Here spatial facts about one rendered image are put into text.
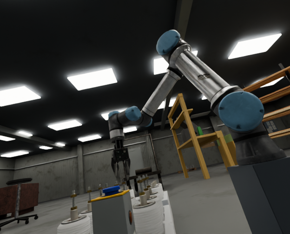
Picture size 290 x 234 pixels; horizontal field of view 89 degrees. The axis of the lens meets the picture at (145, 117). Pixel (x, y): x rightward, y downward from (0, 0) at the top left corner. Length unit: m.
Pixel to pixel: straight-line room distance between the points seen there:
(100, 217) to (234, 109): 0.45
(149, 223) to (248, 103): 0.45
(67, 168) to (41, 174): 1.82
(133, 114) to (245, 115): 0.46
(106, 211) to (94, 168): 10.78
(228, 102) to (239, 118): 0.06
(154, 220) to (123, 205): 0.19
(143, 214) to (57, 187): 11.76
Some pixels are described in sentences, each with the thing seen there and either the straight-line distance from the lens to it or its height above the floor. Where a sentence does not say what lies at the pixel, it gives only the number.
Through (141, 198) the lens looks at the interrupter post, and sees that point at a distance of 0.55.
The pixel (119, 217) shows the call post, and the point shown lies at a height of 0.27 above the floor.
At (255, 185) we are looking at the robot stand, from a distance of 0.63.
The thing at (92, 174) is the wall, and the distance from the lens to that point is 11.16.
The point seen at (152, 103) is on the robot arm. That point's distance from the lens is 0.83.
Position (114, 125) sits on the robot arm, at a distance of 0.80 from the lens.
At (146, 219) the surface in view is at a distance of 0.52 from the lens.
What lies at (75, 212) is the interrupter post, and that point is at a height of 0.27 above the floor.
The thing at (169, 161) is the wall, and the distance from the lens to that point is 10.46.
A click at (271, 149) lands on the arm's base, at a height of 0.33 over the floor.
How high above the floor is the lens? 0.34
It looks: 21 degrees up
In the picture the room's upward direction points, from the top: 12 degrees counter-clockwise
